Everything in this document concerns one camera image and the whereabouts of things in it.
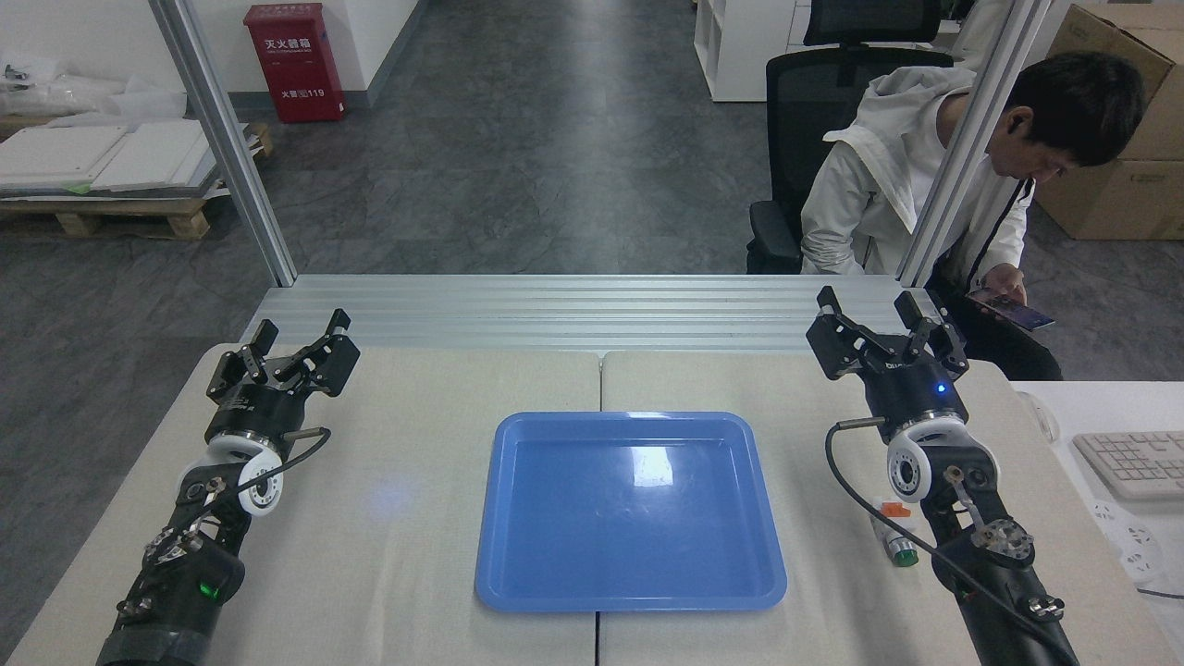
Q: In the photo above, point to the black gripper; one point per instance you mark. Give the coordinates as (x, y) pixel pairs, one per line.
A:
(252, 409)
(916, 396)

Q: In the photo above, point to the dark smartphone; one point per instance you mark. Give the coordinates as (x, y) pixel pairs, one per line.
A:
(1022, 314)

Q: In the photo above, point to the white switch part green button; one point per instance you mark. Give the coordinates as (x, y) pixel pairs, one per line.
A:
(899, 546)

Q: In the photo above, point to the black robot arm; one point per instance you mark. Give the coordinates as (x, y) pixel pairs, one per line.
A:
(1004, 592)
(176, 583)

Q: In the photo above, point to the blue plastic tray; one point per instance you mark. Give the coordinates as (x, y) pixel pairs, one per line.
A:
(629, 518)

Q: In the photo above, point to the person's hand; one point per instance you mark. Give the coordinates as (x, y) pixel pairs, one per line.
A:
(1008, 279)

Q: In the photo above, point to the beige table mat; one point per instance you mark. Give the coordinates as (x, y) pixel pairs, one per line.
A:
(398, 518)
(814, 444)

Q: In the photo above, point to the person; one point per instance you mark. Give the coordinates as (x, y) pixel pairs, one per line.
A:
(869, 194)

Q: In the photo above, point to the white computer mouse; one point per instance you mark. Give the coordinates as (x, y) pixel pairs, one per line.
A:
(1041, 418)

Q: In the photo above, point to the wooden pallet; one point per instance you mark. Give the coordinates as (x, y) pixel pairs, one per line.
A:
(120, 217)

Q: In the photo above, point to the white side table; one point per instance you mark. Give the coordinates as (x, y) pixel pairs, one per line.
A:
(1110, 407)

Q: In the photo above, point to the black mesh office chair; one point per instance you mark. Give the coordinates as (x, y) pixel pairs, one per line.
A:
(805, 120)

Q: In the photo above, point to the low cardboard box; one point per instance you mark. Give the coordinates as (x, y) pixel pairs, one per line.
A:
(1110, 199)

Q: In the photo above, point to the white keyboard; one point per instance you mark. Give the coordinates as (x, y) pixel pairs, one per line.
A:
(1133, 462)

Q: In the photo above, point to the stack of white boards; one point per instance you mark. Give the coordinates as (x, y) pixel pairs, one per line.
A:
(102, 157)

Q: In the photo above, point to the red fire extinguisher box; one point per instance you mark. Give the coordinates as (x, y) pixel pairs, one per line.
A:
(294, 65)

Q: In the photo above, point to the white power strip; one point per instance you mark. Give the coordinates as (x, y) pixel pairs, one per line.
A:
(1133, 546)

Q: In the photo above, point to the black office chair headrest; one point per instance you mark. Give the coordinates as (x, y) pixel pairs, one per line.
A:
(869, 20)

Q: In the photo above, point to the white shelf cabinet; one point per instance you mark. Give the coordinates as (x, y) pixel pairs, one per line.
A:
(740, 46)

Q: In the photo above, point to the clear plastic wrapping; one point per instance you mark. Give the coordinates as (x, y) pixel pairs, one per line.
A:
(83, 92)

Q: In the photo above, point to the large cardboard box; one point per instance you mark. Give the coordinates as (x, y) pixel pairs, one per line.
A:
(1156, 74)

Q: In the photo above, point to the silver aluminium post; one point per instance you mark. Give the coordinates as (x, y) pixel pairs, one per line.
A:
(971, 139)
(236, 166)

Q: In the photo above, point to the silver aluminium table rail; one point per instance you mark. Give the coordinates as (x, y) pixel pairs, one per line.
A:
(573, 310)

